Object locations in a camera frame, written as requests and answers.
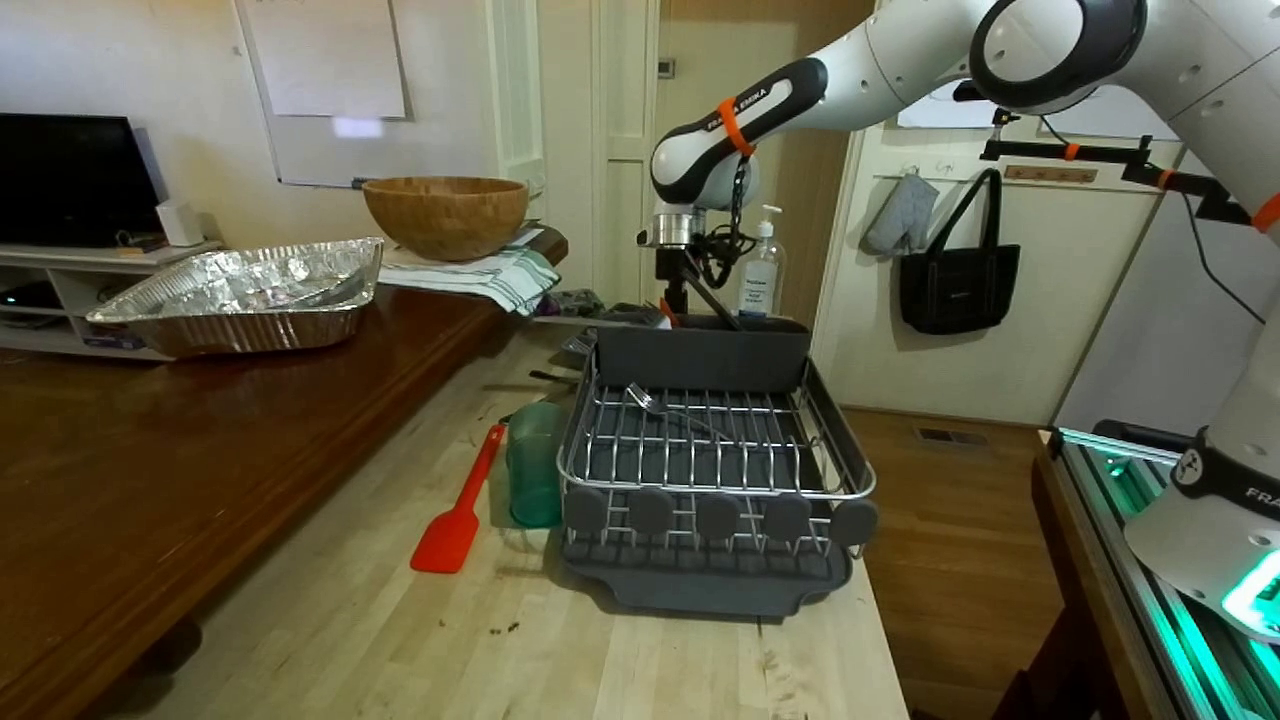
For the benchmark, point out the grey oven mitt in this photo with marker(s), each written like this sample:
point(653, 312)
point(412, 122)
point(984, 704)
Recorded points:
point(905, 217)

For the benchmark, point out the aluminium foil tray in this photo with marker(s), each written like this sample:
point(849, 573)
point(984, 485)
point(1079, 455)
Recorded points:
point(248, 302)

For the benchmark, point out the green sponge container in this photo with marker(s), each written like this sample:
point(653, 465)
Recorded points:
point(533, 479)

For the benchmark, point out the silver fork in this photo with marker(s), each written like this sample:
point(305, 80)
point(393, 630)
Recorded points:
point(645, 400)

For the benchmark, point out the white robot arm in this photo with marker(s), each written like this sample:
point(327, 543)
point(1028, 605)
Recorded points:
point(1208, 68)

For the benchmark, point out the wooden bowl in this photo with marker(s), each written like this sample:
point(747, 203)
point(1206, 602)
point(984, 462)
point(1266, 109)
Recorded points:
point(445, 217)

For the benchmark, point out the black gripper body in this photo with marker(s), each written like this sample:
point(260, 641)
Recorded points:
point(690, 250)

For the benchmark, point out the black tote bag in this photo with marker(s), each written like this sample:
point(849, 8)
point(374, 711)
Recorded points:
point(963, 289)

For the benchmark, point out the black monitor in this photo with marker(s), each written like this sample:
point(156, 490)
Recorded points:
point(72, 183)

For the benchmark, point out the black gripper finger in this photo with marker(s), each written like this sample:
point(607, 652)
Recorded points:
point(677, 292)

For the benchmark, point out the red silicone spatula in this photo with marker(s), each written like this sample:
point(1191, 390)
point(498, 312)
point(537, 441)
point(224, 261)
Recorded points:
point(449, 535)

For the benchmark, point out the green striped dish towel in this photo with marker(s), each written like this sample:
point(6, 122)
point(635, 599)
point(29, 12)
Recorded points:
point(514, 276)

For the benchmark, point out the clear soap pump bottle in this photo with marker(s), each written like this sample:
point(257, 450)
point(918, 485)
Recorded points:
point(760, 275)

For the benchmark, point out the grey dish drying rack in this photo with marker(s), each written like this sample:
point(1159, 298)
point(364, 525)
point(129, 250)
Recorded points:
point(684, 525)

